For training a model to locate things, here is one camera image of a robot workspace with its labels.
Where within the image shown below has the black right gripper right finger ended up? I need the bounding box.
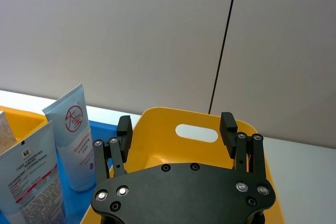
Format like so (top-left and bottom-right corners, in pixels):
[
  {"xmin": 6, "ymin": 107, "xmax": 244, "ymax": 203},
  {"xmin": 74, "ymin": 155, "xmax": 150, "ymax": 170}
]
[{"xmin": 219, "ymin": 112, "xmax": 266, "ymax": 179}]

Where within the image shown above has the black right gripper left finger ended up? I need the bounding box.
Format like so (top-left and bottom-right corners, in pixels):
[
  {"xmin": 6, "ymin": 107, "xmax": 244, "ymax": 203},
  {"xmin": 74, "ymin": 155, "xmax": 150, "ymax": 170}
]
[{"xmin": 92, "ymin": 115, "xmax": 134, "ymax": 180}]

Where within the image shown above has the blue plastic crate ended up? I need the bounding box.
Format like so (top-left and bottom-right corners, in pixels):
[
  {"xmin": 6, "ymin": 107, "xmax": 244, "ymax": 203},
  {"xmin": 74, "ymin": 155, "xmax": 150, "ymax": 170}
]
[{"xmin": 0, "ymin": 120, "xmax": 119, "ymax": 224}]

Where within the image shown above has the pale blue tube, red circle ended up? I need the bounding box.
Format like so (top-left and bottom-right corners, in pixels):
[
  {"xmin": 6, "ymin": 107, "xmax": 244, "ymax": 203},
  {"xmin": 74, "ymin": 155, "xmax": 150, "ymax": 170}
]
[{"xmin": 41, "ymin": 83, "xmax": 96, "ymax": 192}]

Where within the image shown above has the pale blue tube, dense text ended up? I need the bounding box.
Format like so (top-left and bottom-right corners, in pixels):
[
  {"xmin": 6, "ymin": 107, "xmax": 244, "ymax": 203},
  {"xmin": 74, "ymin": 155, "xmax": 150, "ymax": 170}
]
[{"xmin": 0, "ymin": 120, "xmax": 67, "ymax": 224}]

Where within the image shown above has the beige patterned box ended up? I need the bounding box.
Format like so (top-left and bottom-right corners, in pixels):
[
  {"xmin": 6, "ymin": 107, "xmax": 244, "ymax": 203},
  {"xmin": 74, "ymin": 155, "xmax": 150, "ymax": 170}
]
[{"xmin": 0, "ymin": 110, "xmax": 17, "ymax": 155}]

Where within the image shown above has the yellow plastic bin with handle slot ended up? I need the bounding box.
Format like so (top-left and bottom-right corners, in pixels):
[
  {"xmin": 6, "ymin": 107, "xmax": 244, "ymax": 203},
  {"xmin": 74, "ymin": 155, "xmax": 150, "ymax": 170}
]
[{"xmin": 78, "ymin": 106, "xmax": 286, "ymax": 224}]

